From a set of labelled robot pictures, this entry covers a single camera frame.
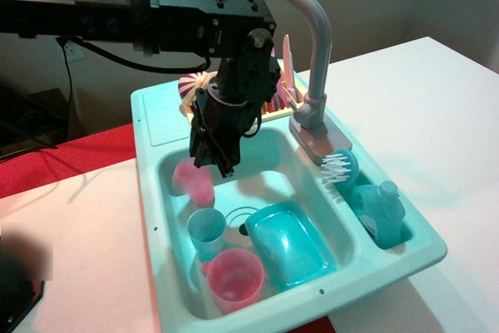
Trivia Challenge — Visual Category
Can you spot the teal plastic cup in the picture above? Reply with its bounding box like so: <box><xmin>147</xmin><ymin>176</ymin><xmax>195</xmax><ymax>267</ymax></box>
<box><xmin>186</xmin><ymin>208</ymin><xmax>226</xmax><ymax>262</ymax></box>

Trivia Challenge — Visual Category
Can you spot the teal soap bottle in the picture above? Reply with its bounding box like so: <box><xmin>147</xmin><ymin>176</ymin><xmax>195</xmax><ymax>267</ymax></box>
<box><xmin>350</xmin><ymin>181</ymin><xmax>405</xmax><ymax>250</ymax></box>

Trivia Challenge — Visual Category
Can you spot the white wall outlet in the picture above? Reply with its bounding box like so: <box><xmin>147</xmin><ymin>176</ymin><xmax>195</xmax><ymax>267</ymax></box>
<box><xmin>53</xmin><ymin>37</ymin><xmax>86</xmax><ymax>63</ymax></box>

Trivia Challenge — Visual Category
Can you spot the small pink plastic cup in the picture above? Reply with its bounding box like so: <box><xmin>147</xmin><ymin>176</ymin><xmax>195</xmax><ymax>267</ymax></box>
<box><xmin>172</xmin><ymin>158</ymin><xmax>214</xmax><ymax>207</ymax></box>

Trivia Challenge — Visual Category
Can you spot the pink mug with handle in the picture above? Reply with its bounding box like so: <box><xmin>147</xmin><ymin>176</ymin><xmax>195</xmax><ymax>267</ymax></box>
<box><xmin>201</xmin><ymin>248</ymin><xmax>266</xmax><ymax>314</ymax></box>

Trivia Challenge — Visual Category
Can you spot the black power cable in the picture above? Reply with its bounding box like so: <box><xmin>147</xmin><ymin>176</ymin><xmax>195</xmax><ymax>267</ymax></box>
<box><xmin>55</xmin><ymin>36</ymin><xmax>75</xmax><ymax>141</ymax></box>

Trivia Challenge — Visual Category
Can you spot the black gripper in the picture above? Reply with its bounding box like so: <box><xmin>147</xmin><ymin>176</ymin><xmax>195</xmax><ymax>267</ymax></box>
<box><xmin>189</xmin><ymin>89</ymin><xmax>261</xmax><ymax>178</ymax></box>

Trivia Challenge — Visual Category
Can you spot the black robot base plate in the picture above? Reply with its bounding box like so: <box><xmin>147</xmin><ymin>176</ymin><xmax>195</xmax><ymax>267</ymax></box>
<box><xmin>1</xmin><ymin>281</ymin><xmax>45</xmax><ymax>332</ymax></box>

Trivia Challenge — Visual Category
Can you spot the red cloth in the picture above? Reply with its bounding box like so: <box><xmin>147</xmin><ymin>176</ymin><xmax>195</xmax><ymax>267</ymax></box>
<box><xmin>1</xmin><ymin>125</ymin><xmax>136</xmax><ymax>198</ymax></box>

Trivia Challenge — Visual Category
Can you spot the teal toy sink unit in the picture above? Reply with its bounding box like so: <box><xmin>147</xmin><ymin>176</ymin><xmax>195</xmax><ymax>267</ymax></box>
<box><xmin>131</xmin><ymin>82</ymin><xmax>448</xmax><ymax>332</ymax></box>

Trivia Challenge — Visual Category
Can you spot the pink toy plate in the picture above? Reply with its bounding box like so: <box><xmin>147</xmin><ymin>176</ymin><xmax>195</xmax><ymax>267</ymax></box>
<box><xmin>265</xmin><ymin>78</ymin><xmax>288</xmax><ymax>113</ymax></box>

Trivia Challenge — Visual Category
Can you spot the grey pink toy faucet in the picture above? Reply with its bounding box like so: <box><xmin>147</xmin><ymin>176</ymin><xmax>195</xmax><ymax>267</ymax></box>
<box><xmin>225</xmin><ymin>0</ymin><xmax>353</xmax><ymax>165</ymax></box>

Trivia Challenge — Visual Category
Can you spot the teal dish brush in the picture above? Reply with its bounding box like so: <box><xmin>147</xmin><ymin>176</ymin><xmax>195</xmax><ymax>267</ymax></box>
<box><xmin>320</xmin><ymin>148</ymin><xmax>359</xmax><ymax>186</ymax></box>

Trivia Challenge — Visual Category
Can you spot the pink toy knife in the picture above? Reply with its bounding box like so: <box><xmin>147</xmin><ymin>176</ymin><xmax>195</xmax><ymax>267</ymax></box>
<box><xmin>282</xmin><ymin>34</ymin><xmax>295</xmax><ymax>90</ymax></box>

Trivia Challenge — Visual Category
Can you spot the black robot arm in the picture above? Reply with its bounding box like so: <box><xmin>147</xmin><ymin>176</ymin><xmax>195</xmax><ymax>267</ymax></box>
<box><xmin>1</xmin><ymin>0</ymin><xmax>281</xmax><ymax>177</ymax></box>

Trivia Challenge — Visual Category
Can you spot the purple striped toy ball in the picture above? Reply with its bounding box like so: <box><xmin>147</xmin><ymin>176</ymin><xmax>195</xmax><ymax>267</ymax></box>
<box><xmin>178</xmin><ymin>71</ymin><xmax>217</xmax><ymax>103</ymax></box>

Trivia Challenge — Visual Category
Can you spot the teal rectangular tray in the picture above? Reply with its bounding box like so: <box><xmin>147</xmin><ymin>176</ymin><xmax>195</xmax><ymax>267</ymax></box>
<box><xmin>245</xmin><ymin>201</ymin><xmax>338</xmax><ymax>292</ymax></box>

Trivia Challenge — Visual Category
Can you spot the cream dish rack basket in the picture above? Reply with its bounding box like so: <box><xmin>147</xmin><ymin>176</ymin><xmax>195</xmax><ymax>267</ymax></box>
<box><xmin>181</xmin><ymin>59</ymin><xmax>307</xmax><ymax>124</ymax></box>

